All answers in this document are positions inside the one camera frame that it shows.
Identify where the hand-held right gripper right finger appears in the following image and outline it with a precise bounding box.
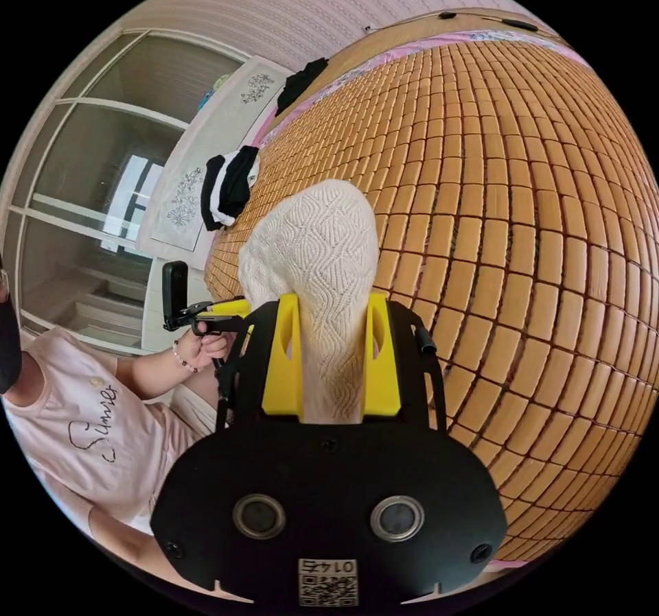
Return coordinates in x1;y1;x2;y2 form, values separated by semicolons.
362;292;402;417

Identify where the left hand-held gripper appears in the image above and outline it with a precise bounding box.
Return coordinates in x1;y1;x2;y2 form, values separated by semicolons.
163;296;254;370

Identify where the person's left forearm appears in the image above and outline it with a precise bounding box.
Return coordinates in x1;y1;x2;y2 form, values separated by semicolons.
116;346;220;411

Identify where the white knitted sweater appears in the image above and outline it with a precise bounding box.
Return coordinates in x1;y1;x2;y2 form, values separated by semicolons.
239;179;380;424

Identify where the black garment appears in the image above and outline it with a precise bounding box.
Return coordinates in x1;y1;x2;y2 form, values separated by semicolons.
275;58;330;116

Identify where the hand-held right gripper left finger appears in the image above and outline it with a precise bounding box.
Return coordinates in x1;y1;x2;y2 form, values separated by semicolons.
261;292;305;417

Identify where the white headboard with floral print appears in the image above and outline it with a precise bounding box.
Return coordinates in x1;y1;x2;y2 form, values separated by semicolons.
135;55;290;268

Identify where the window with white frame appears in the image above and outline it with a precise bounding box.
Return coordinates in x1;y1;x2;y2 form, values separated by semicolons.
2;28;252;357

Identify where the bed with woven mat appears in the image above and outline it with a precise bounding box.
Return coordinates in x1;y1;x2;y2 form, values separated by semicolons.
203;8;659;571

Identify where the black and white pile of clothes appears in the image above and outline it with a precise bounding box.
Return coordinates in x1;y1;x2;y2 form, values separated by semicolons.
200;145;262;233

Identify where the person's body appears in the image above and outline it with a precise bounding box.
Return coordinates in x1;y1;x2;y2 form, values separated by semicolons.
0;254;227;599

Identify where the person's left hand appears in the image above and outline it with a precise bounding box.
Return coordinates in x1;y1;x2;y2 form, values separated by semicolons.
172;321;229;374

